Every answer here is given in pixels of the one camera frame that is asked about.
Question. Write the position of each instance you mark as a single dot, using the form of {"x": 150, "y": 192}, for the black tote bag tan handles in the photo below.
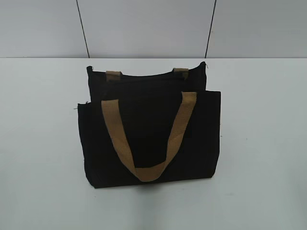
{"x": 149, "y": 129}

